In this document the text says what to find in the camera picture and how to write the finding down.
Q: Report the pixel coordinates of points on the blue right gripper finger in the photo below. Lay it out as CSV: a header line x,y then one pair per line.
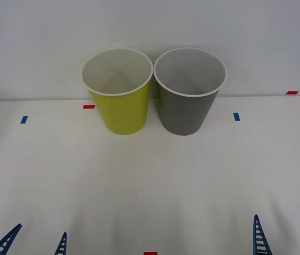
x,y
261,243

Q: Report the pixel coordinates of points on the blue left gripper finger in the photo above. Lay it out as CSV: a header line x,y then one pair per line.
x,y
61,247
5,240

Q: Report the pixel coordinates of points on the grey plastic waste bin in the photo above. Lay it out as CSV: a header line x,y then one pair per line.
x,y
184,114

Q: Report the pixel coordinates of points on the yellow-green plastic waste bin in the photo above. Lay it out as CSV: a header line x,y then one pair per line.
x,y
123,114

